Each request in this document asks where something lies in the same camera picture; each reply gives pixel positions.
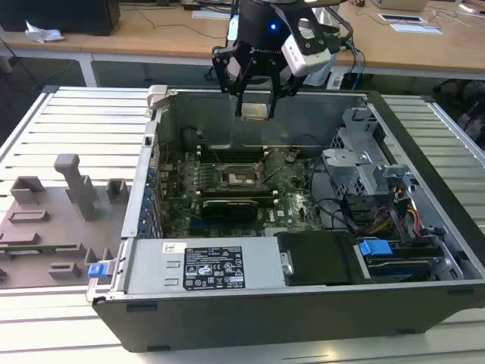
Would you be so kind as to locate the white paper sheet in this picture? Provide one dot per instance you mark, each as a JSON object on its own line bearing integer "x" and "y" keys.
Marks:
{"x": 417, "y": 29}

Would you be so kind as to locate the white label tag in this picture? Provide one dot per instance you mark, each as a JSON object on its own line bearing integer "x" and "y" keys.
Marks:
{"x": 335, "y": 81}

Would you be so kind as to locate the wooden desk with white legs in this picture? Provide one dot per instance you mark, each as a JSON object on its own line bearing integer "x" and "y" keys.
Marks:
{"x": 170, "y": 38}

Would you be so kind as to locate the silver square CPU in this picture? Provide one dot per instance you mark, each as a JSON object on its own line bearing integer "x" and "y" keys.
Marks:
{"x": 255, "y": 110}

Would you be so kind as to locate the grey metal bracket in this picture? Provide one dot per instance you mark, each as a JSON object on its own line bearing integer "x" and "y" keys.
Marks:
{"x": 394, "y": 178}

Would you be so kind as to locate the crumpled white paper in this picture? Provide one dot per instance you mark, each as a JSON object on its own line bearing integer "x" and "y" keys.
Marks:
{"x": 43, "y": 33}

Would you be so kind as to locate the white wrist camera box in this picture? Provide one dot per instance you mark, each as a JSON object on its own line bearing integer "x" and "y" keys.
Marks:
{"x": 305, "y": 51}

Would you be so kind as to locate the white barcode sticker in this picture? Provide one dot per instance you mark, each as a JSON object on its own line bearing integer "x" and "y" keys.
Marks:
{"x": 174, "y": 248}

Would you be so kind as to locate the black graphics card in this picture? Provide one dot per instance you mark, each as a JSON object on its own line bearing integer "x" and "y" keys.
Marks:
{"x": 229, "y": 212}

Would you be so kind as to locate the black plastic shroud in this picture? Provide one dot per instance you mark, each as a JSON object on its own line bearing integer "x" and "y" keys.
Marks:
{"x": 322, "y": 258}

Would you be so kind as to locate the silver shroud latch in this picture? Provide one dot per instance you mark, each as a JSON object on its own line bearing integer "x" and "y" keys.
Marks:
{"x": 287, "y": 263}

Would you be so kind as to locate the silver laptop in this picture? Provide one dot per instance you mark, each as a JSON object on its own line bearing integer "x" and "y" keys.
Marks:
{"x": 401, "y": 4}

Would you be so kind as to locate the blue expansion slot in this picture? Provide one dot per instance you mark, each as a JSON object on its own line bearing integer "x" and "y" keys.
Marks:
{"x": 199, "y": 226}

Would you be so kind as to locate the black RAM slots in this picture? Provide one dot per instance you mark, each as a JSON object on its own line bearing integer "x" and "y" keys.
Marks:
{"x": 235, "y": 194}
{"x": 231, "y": 154}

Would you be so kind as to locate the green RAM stick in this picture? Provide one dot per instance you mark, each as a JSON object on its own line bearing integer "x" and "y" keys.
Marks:
{"x": 45, "y": 249}

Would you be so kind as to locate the black printed label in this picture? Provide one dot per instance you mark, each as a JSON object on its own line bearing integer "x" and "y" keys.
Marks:
{"x": 214, "y": 267}

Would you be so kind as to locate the black box on desk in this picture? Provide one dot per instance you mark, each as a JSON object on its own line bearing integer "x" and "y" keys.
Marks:
{"x": 57, "y": 15}

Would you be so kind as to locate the grey parts rack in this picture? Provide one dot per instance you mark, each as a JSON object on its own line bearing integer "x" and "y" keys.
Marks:
{"x": 45, "y": 223}

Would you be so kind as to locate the silver metal drive cage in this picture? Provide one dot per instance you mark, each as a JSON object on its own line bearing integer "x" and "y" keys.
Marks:
{"x": 348, "y": 167}

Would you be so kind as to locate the white tablet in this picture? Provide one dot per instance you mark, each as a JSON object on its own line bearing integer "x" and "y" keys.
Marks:
{"x": 401, "y": 18}

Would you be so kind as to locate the blue case latch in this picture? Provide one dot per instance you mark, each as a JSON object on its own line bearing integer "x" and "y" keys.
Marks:
{"x": 95, "y": 270}

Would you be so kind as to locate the black office chair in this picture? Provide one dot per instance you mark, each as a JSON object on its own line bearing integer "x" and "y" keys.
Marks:
{"x": 462, "y": 102}

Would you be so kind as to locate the small wooden desk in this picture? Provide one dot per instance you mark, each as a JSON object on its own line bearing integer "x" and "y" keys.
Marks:
{"x": 41, "y": 45}

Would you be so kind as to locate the round coin battery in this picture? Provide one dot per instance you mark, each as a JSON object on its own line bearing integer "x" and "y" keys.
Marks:
{"x": 291, "y": 156}

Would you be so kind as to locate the CPU socket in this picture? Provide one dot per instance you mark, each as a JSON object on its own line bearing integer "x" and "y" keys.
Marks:
{"x": 242, "y": 182}

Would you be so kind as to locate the green motherboard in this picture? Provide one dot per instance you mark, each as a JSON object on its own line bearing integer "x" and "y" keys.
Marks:
{"x": 291, "y": 212}

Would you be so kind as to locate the grey power supply unit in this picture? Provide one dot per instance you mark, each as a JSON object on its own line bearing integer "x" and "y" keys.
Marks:
{"x": 151, "y": 269}

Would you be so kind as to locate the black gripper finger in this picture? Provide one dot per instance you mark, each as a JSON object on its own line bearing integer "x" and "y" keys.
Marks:
{"x": 284, "y": 83}
{"x": 227, "y": 72}

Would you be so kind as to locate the black open PC case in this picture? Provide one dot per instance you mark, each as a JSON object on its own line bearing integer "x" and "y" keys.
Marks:
{"x": 265, "y": 322}

